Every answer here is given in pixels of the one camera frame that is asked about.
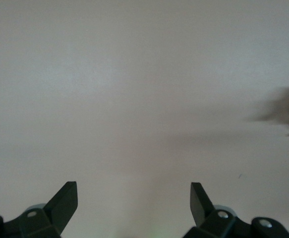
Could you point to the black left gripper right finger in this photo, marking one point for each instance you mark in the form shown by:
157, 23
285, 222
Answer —
221, 225

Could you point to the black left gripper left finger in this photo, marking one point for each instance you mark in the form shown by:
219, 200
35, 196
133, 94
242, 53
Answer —
47, 223

